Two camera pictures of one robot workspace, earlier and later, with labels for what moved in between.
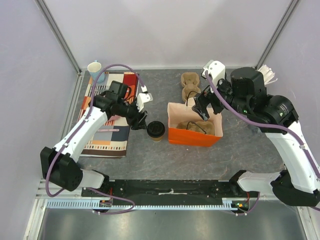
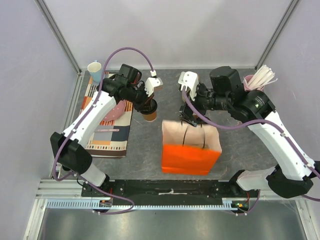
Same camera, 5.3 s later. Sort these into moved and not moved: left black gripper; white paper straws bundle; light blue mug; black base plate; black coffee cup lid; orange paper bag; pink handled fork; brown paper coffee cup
Moved: orange paper bag; left black gripper; black coffee cup lid; brown paper coffee cup
Not moved: white paper straws bundle; light blue mug; pink handled fork; black base plate
